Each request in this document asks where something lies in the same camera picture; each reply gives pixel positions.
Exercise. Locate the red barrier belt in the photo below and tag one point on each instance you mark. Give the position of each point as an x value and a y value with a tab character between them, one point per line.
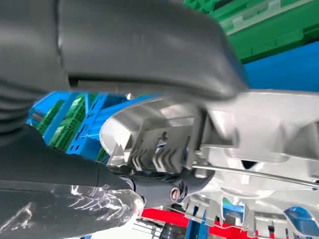
162	216

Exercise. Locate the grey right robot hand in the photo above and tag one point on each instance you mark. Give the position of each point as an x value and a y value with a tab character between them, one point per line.
149	43

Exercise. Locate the green plastic crate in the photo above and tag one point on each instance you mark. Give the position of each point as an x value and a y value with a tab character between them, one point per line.
274	36
64	132
50	115

